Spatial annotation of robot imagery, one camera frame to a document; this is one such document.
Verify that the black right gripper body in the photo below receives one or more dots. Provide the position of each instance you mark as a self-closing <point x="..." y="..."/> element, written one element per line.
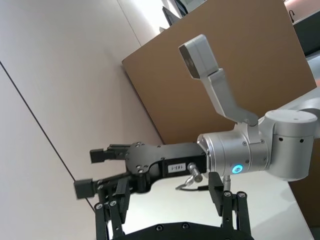
<point x="172" y="155"/>

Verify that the dark monitor screen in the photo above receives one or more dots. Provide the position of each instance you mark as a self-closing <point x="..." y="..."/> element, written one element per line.
<point x="171" y="16"/>

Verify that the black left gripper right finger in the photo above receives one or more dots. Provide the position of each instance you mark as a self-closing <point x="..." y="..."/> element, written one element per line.
<point x="215" y="192"/>

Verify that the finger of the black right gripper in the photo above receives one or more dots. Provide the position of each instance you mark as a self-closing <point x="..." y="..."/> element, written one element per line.
<point x="83" y="188"/>
<point x="97" y="156"/>

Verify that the brown board panel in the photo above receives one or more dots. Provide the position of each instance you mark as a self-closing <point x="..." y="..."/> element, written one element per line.
<point x="237" y="25"/>

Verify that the black cabinet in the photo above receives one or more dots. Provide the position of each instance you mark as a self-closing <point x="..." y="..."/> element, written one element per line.
<point x="308" y="37"/>

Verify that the white table cloth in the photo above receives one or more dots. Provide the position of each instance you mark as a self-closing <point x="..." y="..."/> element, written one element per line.
<point x="262" y="212"/>

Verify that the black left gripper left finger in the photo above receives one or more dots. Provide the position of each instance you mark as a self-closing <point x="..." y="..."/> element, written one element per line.
<point x="122" y="200"/>

